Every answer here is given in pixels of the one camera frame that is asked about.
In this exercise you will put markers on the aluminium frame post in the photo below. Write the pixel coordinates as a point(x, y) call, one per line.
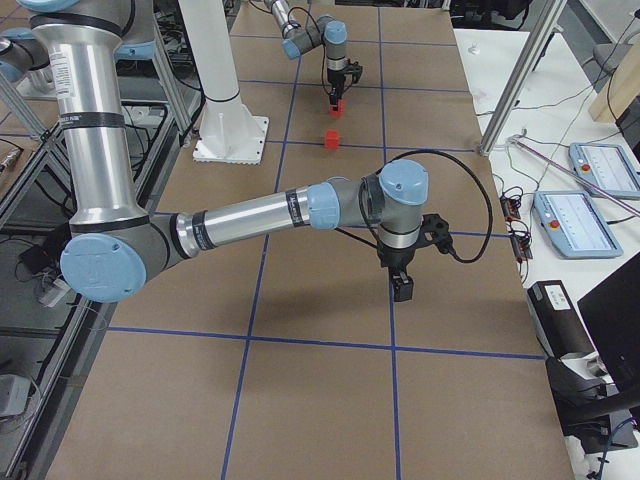
point(530, 52)

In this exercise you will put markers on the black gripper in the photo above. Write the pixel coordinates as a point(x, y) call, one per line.
point(335, 83)
point(396, 259)

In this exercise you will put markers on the black monitor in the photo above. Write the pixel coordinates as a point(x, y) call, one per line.
point(610, 312)

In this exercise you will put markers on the far teach pendant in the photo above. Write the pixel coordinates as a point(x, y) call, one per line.
point(608, 167)

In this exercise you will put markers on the red block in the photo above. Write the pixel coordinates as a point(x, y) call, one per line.
point(337, 112)
point(332, 139)

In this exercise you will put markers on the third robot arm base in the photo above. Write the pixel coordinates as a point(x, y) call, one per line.
point(24, 56)

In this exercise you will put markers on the white pillar base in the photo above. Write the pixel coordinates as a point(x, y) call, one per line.
point(228, 132)

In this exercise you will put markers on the teach pendant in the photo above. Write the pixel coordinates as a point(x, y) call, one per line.
point(574, 226)
point(608, 167)

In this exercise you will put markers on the near teach pendant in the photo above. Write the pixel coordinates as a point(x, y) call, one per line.
point(574, 226)

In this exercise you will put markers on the black box with label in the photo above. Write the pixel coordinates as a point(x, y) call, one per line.
point(558, 326)

